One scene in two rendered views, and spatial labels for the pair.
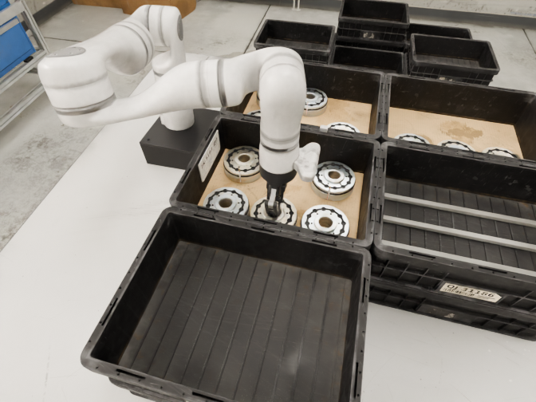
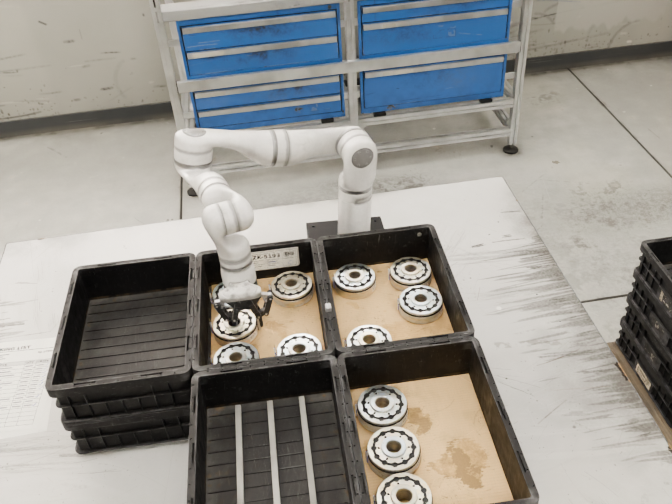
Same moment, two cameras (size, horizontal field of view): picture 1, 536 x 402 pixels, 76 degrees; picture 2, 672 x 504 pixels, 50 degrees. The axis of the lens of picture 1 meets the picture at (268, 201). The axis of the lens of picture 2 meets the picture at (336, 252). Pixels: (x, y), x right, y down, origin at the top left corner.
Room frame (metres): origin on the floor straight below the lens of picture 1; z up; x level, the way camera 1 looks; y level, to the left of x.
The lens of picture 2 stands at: (0.27, -1.24, 2.04)
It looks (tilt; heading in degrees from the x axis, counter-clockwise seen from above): 39 degrees down; 71
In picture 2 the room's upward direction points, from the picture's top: 4 degrees counter-clockwise
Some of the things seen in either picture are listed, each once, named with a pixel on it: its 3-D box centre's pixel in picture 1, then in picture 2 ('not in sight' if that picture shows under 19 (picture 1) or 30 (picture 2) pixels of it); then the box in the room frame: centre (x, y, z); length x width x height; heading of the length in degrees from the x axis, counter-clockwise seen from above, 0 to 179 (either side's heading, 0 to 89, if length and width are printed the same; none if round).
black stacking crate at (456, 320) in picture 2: (305, 110); (389, 301); (0.80, -0.11, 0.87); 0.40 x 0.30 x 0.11; 75
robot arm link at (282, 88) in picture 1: (281, 106); (226, 234); (0.46, -0.02, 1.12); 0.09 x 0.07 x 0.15; 1
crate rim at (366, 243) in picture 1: (281, 173); (260, 301); (0.51, -0.03, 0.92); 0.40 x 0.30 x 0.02; 75
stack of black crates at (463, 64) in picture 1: (435, 89); not in sight; (1.66, -0.93, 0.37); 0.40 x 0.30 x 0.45; 77
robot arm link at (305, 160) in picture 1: (289, 149); (237, 273); (0.47, -0.04, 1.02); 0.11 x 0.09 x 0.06; 77
